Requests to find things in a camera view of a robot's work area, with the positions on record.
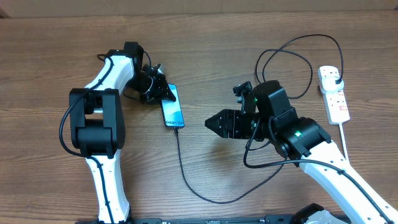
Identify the Samsung Galaxy smartphone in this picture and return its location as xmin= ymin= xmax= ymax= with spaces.
xmin=162 ymin=84 xmax=185 ymax=128

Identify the black USB charging cable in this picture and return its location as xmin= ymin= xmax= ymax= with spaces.
xmin=173 ymin=34 xmax=345 ymax=205

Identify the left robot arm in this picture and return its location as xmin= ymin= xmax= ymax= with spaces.
xmin=60 ymin=42 xmax=177 ymax=223

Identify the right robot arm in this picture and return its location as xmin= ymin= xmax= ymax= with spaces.
xmin=205 ymin=80 xmax=397 ymax=223

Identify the white charger plug adapter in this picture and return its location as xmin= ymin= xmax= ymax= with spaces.
xmin=320 ymin=77 xmax=345 ymax=94

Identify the white power strip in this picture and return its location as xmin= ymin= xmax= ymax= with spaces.
xmin=317 ymin=65 xmax=350 ymax=124

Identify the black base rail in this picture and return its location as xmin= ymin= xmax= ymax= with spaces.
xmin=74 ymin=213 xmax=352 ymax=224

